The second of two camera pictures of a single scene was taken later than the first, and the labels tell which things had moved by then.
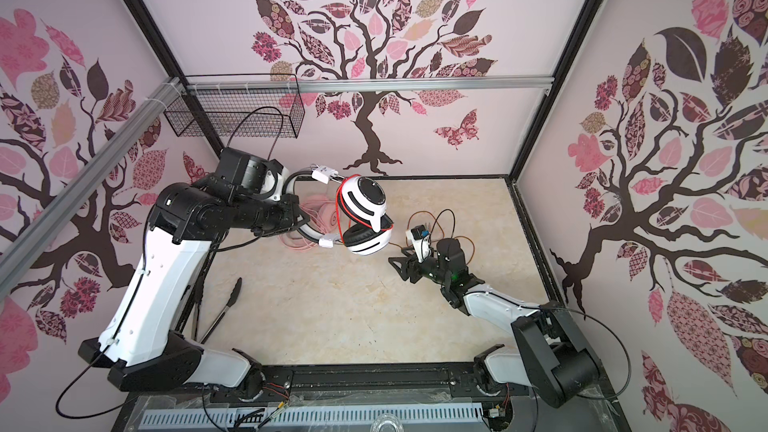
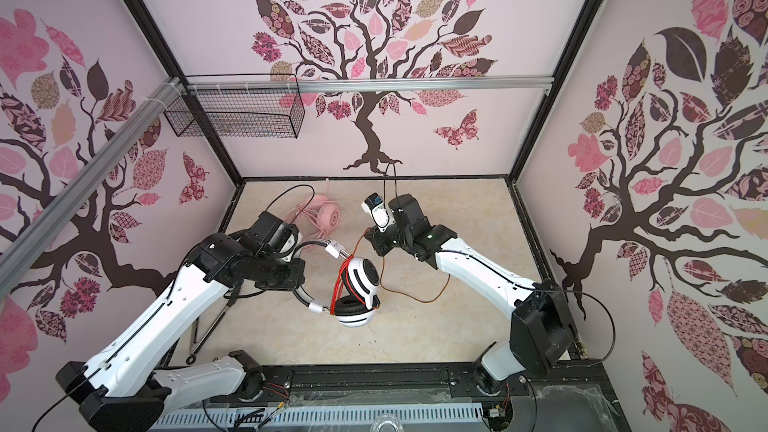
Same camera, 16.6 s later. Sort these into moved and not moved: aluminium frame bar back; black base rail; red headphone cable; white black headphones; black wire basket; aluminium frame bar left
Moved: red headphone cable; white black headphones
Not moved: black wire basket; aluminium frame bar left; black base rail; aluminium frame bar back
